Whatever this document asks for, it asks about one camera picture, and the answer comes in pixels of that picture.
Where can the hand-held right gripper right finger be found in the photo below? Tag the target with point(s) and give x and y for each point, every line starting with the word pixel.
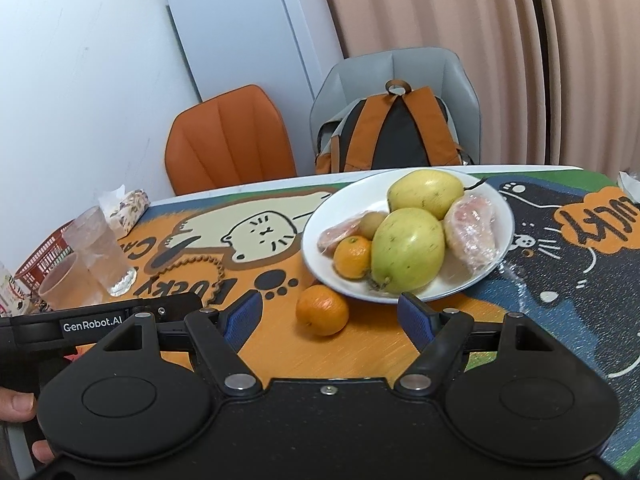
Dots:
pixel 415 320

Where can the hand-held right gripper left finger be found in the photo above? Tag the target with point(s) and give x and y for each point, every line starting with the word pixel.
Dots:
pixel 242 317

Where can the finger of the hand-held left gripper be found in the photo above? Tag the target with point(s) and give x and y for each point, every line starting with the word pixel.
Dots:
pixel 90 325

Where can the yellow-green pear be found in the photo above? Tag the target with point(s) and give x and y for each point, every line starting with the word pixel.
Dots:
pixel 407 250

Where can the large pomelo piece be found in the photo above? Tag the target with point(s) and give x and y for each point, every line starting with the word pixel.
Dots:
pixel 470 232

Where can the small pomelo piece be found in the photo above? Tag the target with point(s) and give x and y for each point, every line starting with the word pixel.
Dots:
pixel 337 235

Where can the white plate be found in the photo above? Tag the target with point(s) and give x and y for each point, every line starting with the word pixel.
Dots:
pixel 327 210

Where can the person's left hand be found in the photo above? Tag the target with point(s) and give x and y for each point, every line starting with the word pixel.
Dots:
pixel 15 405

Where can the short clear plastic cup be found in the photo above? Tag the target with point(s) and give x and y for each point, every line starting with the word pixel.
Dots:
pixel 70 280

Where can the printed paper packet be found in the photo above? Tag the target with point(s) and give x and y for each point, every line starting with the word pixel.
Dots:
pixel 12 295

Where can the tall clear plastic cup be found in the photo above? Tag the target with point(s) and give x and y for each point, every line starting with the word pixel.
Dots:
pixel 100 245

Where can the red plastic basket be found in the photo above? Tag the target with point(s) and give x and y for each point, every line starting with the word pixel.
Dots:
pixel 35 260

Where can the orange with green stem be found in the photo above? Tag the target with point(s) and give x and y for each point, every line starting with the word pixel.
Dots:
pixel 352 260

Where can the small brown longan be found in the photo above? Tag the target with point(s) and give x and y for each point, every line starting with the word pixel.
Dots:
pixel 372 224

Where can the patterned tissue pack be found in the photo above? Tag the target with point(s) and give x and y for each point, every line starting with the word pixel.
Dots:
pixel 130 207

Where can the cat printed table mat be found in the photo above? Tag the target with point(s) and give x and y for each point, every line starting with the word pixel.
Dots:
pixel 550 285

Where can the orange chair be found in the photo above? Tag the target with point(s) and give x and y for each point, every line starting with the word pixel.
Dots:
pixel 225 145

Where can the orange and black backpack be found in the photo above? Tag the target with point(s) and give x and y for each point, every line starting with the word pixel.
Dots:
pixel 395 130

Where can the white crumpled paper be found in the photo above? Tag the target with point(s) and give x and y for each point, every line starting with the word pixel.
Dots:
pixel 630 185

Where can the grey chair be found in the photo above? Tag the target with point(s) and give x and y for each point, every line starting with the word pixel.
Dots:
pixel 400 65

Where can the white refrigerator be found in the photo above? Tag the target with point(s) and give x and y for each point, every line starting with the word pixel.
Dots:
pixel 240 35

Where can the pink curtain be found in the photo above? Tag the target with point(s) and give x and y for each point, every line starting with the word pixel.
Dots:
pixel 450 5

